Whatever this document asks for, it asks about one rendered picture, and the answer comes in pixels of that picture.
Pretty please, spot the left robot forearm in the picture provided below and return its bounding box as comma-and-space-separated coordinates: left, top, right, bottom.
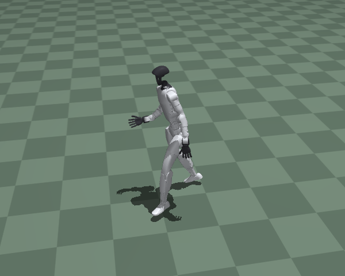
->
179, 115, 189, 144

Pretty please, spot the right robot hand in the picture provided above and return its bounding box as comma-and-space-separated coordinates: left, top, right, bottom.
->
128, 116, 149, 128

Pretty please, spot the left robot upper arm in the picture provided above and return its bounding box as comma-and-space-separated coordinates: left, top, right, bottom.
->
166, 91, 186, 123

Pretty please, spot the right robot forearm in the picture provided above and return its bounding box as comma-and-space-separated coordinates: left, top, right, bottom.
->
144, 107, 162, 122

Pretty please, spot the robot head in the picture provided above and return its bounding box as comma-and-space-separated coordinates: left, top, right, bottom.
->
152, 66, 172, 90

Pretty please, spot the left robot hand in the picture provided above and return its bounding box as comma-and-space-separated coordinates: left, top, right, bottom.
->
179, 139, 192, 159

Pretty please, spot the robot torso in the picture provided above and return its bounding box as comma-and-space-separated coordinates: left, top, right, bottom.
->
158, 85, 181, 137

